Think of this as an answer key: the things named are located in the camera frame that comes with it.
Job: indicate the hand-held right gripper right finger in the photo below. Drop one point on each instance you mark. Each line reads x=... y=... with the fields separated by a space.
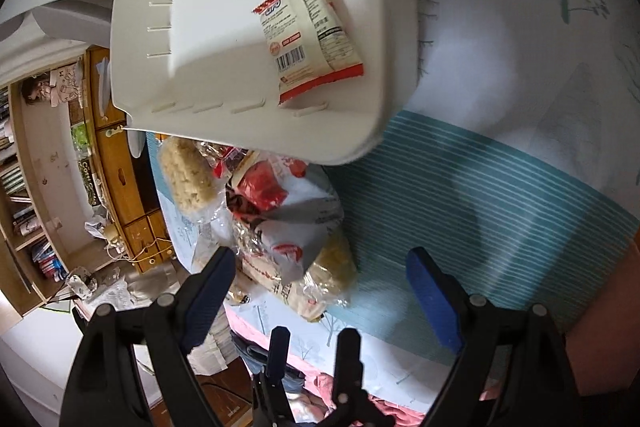
x=434 y=298

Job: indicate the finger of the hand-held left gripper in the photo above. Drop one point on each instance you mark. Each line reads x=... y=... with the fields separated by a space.
x=278 y=354
x=347 y=357

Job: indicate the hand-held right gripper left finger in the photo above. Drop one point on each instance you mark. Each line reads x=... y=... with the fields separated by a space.
x=204 y=303

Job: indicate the clear rice cracker packet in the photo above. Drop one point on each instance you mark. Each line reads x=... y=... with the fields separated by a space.
x=330 y=274
x=187 y=179

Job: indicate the white plastic basket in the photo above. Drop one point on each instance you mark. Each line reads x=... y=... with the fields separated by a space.
x=215 y=32

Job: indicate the red white snack packet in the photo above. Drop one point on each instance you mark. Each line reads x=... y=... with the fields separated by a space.
x=310 y=32

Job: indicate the pink cloth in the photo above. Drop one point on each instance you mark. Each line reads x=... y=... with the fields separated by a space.
x=320 y=399

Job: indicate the stack of papers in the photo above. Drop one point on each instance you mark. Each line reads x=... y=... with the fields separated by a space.
x=217 y=347

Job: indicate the crumpled patterned cloth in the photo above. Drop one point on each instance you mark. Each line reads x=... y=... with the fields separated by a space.
x=92 y=284

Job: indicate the wooden drawer cabinet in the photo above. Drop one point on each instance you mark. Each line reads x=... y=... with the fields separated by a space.
x=127 y=187

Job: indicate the person's leg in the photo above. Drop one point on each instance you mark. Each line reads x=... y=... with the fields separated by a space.
x=605 y=322

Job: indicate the wooden bookshelf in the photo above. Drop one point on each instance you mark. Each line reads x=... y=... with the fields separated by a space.
x=35 y=187

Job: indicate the teal striped printed bedsheet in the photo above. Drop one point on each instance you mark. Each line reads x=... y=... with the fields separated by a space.
x=500 y=57

